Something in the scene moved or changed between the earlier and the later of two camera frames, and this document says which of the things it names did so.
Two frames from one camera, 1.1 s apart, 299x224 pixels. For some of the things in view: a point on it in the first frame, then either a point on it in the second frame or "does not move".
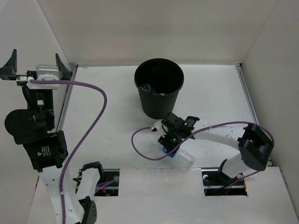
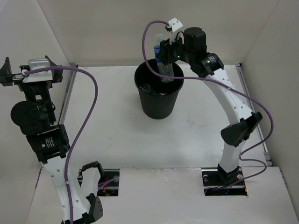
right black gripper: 165,142 → 166,47
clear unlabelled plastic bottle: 145,87 does not move
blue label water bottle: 182,157 → 166,70
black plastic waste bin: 159,80 does not move
